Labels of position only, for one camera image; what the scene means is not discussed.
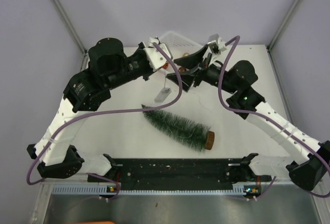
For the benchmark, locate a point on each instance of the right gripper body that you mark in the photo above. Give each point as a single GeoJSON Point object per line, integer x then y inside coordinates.
{"type": "Point", "coordinates": [211, 74]}

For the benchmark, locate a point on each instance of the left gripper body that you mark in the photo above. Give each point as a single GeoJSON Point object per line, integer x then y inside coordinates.
{"type": "Point", "coordinates": [136, 67]}

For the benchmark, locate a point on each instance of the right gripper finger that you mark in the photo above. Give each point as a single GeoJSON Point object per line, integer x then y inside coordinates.
{"type": "Point", "coordinates": [192, 59]}
{"type": "Point", "coordinates": [187, 78]}

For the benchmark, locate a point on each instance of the brown and gold ornament garland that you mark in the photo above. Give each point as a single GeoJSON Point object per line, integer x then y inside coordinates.
{"type": "Point", "coordinates": [182, 69]}

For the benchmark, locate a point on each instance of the white plastic basket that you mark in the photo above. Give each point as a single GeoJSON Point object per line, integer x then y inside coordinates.
{"type": "Point", "coordinates": [179, 44]}

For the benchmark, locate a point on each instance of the small green christmas tree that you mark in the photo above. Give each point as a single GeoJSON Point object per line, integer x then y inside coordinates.
{"type": "Point", "coordinates": [187, 132]}

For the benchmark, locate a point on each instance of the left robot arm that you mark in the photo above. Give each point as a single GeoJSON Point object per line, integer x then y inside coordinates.
{"type": "Point", "coordinates": [108, 68]}

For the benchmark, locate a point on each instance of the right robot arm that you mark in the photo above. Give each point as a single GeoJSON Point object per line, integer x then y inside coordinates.
{"type": "Point", "coordinates": [308, 159]}

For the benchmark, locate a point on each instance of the red glitter bauble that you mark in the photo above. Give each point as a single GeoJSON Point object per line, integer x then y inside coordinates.
{"type": "Point", "coordinates": [165, 66]}

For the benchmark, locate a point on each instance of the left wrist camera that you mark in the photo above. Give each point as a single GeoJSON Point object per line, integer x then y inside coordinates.
{"type": "Point", "coordinates": [156, 59]}

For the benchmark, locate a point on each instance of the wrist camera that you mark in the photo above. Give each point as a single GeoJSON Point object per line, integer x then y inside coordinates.
{"type": "Point", "coordinates": [216, 44]}
{"type": "Point", "coordinates": [156, 59]}

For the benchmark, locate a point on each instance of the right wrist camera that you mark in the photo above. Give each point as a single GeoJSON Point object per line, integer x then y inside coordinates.
{"type": "Point", "coordinates": [216, 44]}

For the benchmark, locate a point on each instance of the left aluminium corner post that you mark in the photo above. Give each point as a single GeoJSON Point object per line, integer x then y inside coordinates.
{"type": "Point", "coordinates": [68, 25]}

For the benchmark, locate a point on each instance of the aluminium corner post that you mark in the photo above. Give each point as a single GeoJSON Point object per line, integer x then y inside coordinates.
{"type": "Point", "coordinates": [284, 24]}
{"type": "Point", "coordinates": [68, 25]}

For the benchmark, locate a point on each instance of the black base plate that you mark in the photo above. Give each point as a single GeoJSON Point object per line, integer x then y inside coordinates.
{"type": "Point", "coordinates": [181, 174]}

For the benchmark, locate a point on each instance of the white cable duct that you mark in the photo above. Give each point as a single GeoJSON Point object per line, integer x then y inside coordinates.
{"type": "Point", "coordinates": [109, 189]}

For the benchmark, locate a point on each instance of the aluminium frame rail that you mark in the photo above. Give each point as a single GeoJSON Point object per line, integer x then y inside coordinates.
{"type": "Point", "coordinates": [306, 175]}

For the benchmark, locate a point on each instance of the right aluminium corner post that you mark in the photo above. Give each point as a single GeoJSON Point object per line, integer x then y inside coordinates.
{"type": "Point", "coordinates": [284, 24]}

